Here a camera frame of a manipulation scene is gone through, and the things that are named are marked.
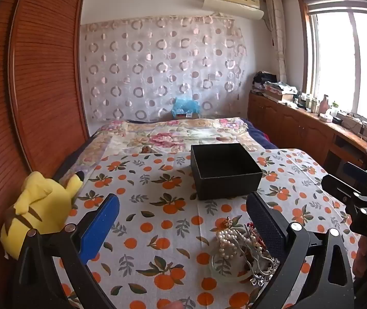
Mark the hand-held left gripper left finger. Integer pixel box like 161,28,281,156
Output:
11,193,120,309

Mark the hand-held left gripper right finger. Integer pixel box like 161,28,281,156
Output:
245,191,355,309

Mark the white pearl necklace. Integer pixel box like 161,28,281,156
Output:
216,228,246,263

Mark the silver chain necklace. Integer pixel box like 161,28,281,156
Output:
249,254,281,286

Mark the black cardboard box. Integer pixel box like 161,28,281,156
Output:
190,142,264,201

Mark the white power strip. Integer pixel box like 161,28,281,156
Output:
336,112,367,136

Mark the orange fruit print tablecloth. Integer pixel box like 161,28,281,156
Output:
56,148,361,309

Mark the yellow plush toy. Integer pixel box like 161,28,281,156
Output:
0,171,84,261

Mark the wooden cabinet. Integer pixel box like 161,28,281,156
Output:
247,91,367,176

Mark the pink bottle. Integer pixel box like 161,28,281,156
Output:
320,94,331,116

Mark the navy blue bedsheet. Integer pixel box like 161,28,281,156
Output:
243,119,281,151

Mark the stack of books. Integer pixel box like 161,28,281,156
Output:
263,80,300,102

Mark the window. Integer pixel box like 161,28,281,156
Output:
299,0,367,131

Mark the small cardboard box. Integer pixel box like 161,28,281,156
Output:
172,112,201,121

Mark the blue plastic bag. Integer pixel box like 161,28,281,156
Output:
171,97,202,116

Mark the patterned window curtain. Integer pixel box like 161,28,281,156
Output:
265,0,289,85

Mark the white air conditioner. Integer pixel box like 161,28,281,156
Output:
202,0,264,20

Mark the circle patterned wall cloth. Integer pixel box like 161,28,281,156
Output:
80,13,249,123

